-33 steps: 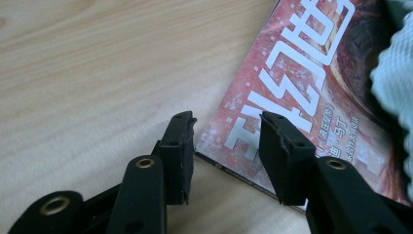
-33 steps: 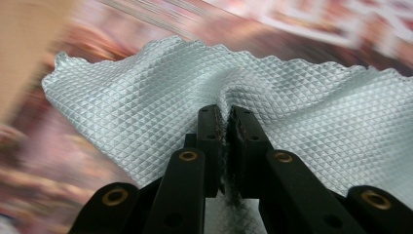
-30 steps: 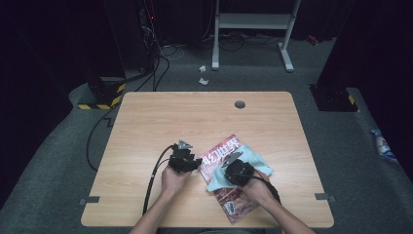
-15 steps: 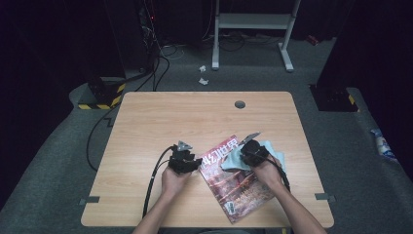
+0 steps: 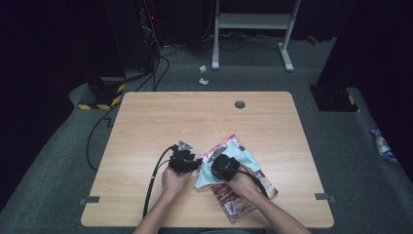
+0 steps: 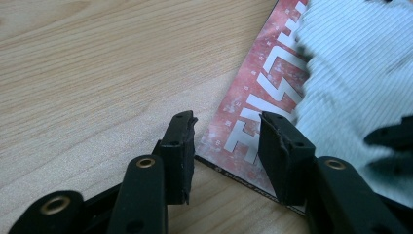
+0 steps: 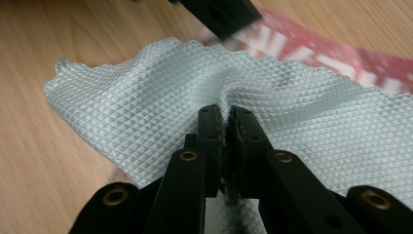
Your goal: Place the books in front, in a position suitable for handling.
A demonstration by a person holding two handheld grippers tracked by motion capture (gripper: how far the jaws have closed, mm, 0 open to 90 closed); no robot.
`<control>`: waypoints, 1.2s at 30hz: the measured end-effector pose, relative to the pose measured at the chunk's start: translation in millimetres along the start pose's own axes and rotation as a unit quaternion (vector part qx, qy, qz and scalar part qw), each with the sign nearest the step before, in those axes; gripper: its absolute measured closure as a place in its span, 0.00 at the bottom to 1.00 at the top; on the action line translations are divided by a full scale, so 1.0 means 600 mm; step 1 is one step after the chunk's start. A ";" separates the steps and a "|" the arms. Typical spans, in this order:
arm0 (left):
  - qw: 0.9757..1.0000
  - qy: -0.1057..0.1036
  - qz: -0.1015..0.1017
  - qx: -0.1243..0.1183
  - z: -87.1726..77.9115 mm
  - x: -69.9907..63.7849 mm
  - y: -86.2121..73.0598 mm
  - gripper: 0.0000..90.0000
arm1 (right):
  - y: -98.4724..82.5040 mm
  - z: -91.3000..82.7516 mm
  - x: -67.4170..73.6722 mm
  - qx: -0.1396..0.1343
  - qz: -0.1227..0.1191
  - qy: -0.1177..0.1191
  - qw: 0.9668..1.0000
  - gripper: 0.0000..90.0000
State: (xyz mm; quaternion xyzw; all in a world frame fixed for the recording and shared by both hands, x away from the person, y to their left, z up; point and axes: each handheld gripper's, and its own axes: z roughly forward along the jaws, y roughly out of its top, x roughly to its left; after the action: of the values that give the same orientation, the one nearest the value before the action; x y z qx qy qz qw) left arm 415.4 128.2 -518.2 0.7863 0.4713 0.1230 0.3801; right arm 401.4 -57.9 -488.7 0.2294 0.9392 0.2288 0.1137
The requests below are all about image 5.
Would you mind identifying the light blue cloth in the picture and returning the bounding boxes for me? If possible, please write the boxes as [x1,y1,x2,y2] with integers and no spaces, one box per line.
[193,142,262,190]

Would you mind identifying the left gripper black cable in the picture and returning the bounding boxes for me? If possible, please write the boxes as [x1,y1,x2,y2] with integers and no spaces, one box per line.
[141,145,177,219]

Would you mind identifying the thick black floor cables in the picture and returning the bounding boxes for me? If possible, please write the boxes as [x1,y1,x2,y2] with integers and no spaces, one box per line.
[125,53,171,93]

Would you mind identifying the black base with yellow mark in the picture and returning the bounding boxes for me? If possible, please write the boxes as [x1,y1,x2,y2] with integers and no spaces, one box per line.
[309,84,360,113]

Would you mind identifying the white metal stand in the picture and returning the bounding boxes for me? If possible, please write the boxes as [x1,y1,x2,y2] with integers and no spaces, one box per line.
[211,0,302,73]

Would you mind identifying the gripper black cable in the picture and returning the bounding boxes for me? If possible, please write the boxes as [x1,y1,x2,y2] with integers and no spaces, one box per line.
[141,145,177,219]
[227,165,270,200]

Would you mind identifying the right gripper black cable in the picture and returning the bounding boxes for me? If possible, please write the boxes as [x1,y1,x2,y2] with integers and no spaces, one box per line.
[227,165,270,200]

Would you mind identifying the grey tape strip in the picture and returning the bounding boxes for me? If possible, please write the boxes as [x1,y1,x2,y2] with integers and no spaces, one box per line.
[78,196,101,207]
[314,192,337,203]

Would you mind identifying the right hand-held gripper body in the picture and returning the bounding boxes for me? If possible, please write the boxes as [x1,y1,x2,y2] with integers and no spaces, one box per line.
[207,145,242,182]

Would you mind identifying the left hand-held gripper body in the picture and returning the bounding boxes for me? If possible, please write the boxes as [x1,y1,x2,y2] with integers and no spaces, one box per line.
[168,139,198,175]

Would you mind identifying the blue and white packet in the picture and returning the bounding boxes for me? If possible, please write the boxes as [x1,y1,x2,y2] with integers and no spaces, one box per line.
[369,128,395,161]

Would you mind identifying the cable bundle under stand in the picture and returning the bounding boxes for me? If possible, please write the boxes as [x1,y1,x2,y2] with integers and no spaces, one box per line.
[218,30,283,53]

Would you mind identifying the thin black floor cable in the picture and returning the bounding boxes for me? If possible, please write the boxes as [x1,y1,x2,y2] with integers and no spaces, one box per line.
[86,103,122,173]

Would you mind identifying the red cover magazine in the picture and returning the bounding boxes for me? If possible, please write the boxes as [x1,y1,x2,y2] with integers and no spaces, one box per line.
[199,134,280,225]

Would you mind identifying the person's left hand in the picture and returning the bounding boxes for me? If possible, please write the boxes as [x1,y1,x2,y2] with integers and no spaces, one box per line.
[161,167,195,202]

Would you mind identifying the black base with yellow stripes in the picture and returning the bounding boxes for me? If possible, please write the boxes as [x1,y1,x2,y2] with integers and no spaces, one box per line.
[77,76,127,110]

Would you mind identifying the person's right hand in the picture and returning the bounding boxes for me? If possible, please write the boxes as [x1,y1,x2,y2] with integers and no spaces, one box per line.
[223,170,261,202]

